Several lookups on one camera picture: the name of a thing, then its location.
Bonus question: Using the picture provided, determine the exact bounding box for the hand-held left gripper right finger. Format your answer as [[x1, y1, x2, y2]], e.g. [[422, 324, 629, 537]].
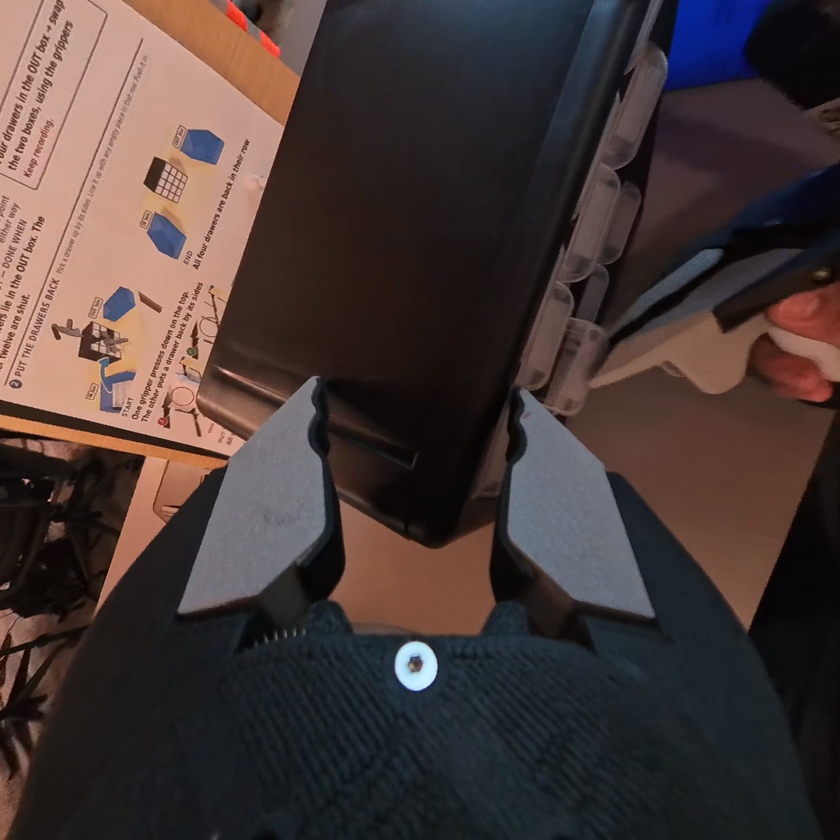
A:
[[491, 387, 657, 639]]

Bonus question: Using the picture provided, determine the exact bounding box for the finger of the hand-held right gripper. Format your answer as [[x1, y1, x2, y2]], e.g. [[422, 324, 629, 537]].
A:
[[586, 312, 715, 391], [609, 247, 731, 343]]

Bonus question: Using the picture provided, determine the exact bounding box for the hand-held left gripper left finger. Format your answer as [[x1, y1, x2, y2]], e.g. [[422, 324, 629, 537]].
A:
[[177, 376, 347, 626]]

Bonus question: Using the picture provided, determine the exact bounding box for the row of clear cabinet drawers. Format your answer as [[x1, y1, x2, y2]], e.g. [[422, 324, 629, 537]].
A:
[[518, 45, 670, 416]]

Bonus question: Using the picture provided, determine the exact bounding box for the blue plastic bin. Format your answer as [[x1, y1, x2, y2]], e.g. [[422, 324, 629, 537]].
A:
[[661, 0, 778, 94]]

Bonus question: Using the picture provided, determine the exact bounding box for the black drawer cabinet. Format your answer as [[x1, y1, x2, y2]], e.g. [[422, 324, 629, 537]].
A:
[[196, 0, 665, 550]]

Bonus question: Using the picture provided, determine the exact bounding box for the person's right hand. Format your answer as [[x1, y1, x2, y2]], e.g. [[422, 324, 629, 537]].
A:
[[750, 287, 840, 404]]

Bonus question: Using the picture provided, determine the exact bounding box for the dark cloth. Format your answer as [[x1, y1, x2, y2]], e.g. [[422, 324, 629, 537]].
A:
[[747, 0, 840, 127]]

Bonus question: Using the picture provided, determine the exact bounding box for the printed instruction sheet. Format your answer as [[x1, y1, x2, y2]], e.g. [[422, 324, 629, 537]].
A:
[[0, 0, 290, 460]]

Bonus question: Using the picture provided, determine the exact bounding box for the brown cardboard board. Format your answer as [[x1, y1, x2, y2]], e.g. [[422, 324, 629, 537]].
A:
[[0, 0, 301, 470]]

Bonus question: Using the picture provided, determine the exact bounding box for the orange striped object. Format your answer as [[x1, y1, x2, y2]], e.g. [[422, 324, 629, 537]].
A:
[[215, 0, 284, 61]]

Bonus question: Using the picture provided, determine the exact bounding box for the tangle of black cables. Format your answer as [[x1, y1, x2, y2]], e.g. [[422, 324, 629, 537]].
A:
[[0, 438, 147, 788]]

